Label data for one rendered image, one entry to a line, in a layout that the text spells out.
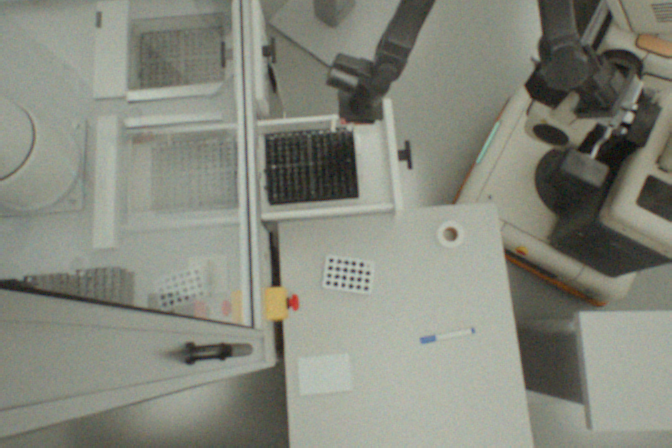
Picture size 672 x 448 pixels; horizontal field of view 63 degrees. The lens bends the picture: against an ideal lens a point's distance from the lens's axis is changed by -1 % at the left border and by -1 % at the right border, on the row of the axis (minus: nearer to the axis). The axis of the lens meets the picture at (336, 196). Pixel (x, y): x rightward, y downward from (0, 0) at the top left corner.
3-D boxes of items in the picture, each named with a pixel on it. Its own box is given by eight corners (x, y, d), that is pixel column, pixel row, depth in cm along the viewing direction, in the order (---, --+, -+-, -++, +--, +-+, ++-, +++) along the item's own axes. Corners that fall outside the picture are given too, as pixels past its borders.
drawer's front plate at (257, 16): (264, 21, 155) (258, -3, 144) (269, 116, 148) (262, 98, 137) (258, 21, 155) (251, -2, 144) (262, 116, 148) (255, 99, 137)
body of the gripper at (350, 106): (381, 122, 124) (393, 109, 117) (337, 120, 121) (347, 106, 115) (378, 96, 126) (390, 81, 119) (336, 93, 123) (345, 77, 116)
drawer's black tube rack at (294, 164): (353, 135, 144) (353, 126, 137) (359, 201, 139) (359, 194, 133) (268, 142, 144) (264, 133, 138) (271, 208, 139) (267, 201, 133)
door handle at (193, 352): (255, 339, 81) (227, 338, 62) (256, 358, 80) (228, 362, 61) (222, 342, 81) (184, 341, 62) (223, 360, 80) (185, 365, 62)
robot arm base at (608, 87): (615, 117, 104) (638, 67, 106) (594, 90, 100) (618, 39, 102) (575, 119, 111) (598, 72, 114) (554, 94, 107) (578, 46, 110)
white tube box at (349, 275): (374, 263, 143) (375, 261, 139) (370, 296, 140) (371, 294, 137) (327, 256, 143) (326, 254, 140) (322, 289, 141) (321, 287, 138)
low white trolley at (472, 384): (447, 248, 219) (496, 201, 146) (469, 414, 203) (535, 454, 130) (302, 260, 220) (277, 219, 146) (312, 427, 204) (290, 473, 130)
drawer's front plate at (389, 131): (387, 115, 147) (390, 97, 136) (399, 221, 139) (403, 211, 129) (381, 115, 147) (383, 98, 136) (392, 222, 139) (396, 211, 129)
